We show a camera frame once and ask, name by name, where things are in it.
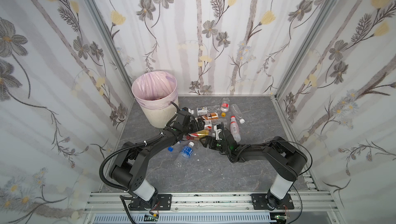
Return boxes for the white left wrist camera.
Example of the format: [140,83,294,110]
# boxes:
[181,107,194,115]

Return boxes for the pink bin liner bag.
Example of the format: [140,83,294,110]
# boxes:
[132,70,178,110]

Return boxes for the brown Nescafe bottle back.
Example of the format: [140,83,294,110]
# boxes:
[201,112,219,121]

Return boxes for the crushed bottle red label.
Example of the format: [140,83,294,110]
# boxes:
[220,97,230,113]

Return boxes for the clear ribbed bottle white cap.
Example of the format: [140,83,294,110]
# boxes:
[231,103,245,124]

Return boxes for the clear bottle red-white label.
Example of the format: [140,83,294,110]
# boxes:
[204,119,223,130]

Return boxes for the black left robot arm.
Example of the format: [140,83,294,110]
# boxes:
[103,109,205,203]

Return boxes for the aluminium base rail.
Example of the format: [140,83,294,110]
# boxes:
[83,191,345,224]

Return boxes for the cream waste bin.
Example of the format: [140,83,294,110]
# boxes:
[131,70,180,129]

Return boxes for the blue label water bottle front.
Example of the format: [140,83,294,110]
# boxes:
[174,142,194,168]

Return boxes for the Suntory white label bottle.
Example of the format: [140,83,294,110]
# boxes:
[194,105,220,116]

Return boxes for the blue label water bottle left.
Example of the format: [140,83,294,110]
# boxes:
[168,142,180,152]

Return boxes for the blue label water bottle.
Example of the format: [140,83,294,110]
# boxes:
[174,142,194,168]
[168,142,180,152]

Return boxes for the yellow red tea bottle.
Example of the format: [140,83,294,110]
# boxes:
[186,130,209,140]

